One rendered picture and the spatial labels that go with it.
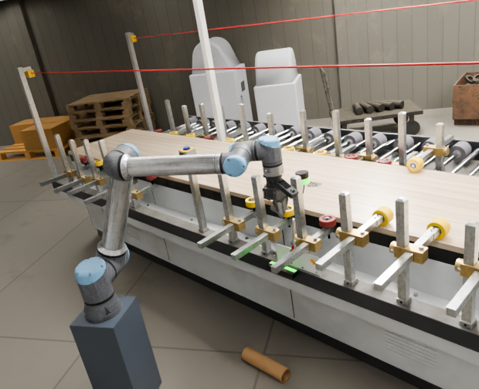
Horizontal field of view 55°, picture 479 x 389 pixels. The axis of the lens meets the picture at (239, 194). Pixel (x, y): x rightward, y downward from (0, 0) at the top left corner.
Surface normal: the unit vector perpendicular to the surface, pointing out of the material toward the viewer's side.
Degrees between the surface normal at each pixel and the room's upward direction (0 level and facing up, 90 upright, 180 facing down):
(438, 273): 90
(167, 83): 90
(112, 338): 90
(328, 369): 0
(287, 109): 90
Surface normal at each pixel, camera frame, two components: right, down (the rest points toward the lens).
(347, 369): -0.15, -0.91
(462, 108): -0.55, 0.40
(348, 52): -0.25, 0.42
